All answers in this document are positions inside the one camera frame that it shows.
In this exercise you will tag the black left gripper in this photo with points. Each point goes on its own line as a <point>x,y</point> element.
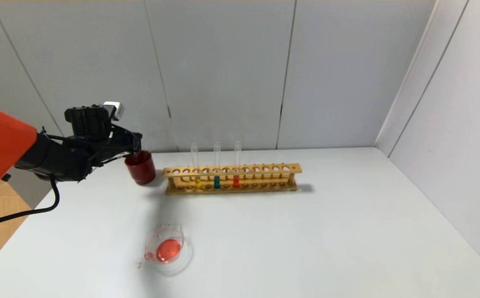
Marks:
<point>136,141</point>

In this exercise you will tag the yellow pigment glass test tube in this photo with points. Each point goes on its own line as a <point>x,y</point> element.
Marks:
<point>198,183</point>

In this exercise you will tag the blue pigment glass test tube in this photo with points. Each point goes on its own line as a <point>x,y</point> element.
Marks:
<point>217,182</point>

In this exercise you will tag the red pigment glass test tube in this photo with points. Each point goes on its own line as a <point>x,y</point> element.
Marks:
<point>236,181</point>

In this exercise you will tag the wooden test tube rack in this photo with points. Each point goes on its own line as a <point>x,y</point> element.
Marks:
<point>256,169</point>

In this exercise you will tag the dark red plastic cup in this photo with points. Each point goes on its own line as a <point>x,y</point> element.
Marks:
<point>140,169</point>

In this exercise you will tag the clear glass dish with spout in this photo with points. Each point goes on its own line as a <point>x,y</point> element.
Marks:
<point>168,248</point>

